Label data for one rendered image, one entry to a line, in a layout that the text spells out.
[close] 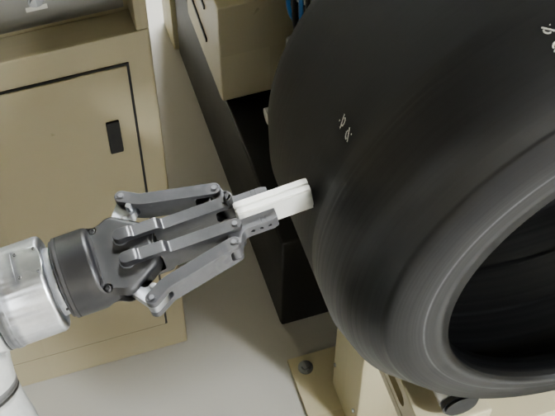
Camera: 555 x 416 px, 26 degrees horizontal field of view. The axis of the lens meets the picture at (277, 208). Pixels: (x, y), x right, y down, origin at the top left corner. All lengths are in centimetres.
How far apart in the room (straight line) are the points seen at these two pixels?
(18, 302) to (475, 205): 39
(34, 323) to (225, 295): 146
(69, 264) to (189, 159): 166
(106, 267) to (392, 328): 26
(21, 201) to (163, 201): 86
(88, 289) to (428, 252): 29
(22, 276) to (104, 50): 72
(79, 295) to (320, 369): 138
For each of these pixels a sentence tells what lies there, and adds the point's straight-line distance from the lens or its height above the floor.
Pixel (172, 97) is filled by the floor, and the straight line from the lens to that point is 282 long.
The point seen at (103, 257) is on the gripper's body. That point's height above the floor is 124.
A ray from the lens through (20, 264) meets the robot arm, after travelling 106.
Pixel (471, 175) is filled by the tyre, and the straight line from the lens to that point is 96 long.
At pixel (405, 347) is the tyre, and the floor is 115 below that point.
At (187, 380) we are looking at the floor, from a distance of 240.
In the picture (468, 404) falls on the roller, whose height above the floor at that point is 90.
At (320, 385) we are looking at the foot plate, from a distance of 238.
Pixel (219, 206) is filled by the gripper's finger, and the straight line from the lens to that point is 108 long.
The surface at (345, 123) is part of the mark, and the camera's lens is 103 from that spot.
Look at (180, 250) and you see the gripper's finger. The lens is 106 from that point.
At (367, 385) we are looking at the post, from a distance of 215.
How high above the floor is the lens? 213
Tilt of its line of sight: 55 degrees down
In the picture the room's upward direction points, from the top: straight up
